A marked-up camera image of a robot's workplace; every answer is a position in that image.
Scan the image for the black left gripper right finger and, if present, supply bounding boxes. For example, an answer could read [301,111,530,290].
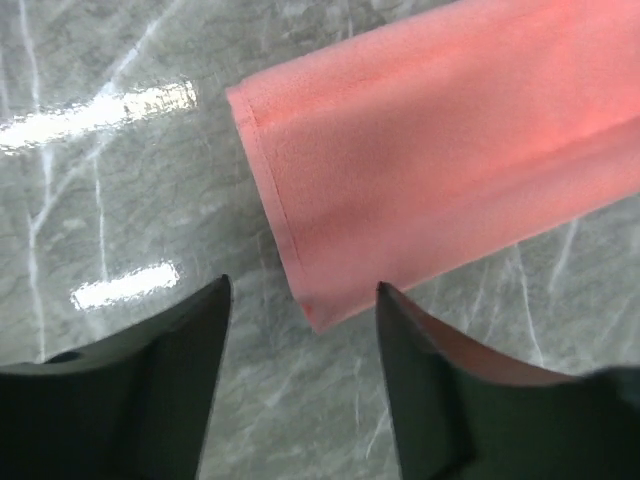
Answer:
[375,282,639,479]

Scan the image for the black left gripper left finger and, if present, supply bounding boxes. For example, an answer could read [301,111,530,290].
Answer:
[1,276,232,479]

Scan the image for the pink panda towel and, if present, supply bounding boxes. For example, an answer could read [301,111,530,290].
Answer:
[227,1,639,331]

